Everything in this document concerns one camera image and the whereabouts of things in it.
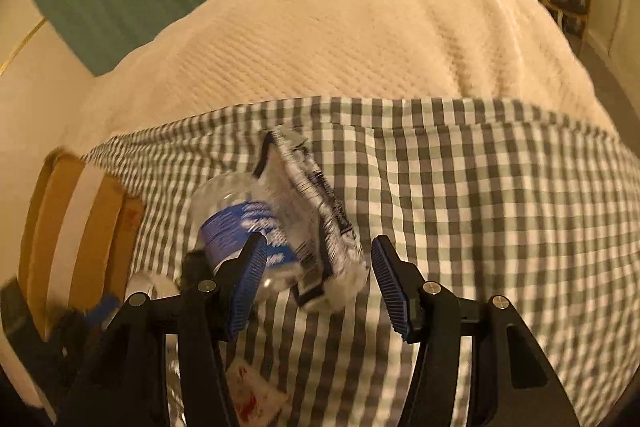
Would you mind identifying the brown cardboard box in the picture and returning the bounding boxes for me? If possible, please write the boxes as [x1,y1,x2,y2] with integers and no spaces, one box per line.
[17,149,146,343]

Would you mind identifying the silver packet black edges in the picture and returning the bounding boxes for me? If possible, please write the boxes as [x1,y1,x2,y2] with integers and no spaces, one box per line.
[255,124,371,313]

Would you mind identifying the grey white checkered cloth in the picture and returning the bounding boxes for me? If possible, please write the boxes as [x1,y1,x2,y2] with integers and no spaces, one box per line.
[75,94,640,427]

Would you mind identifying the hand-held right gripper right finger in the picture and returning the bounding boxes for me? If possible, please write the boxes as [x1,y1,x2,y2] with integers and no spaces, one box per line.
[371,234,581,427]

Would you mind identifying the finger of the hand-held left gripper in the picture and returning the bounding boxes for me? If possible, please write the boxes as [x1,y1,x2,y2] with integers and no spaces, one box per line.
[55,294,123,358]

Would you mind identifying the white packet red print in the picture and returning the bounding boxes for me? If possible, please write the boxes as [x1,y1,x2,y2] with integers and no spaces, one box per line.
[222,357,291,427]

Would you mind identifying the clear bottle blue label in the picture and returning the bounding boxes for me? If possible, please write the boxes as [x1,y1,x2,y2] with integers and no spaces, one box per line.
[180,172,311,308]

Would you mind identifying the cream textured bed blanket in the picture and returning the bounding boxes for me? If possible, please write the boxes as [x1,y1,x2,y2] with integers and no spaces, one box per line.
[60,0,616,152]

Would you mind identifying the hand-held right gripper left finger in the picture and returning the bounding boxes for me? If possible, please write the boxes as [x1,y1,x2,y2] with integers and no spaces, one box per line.
[55,233,269,427]

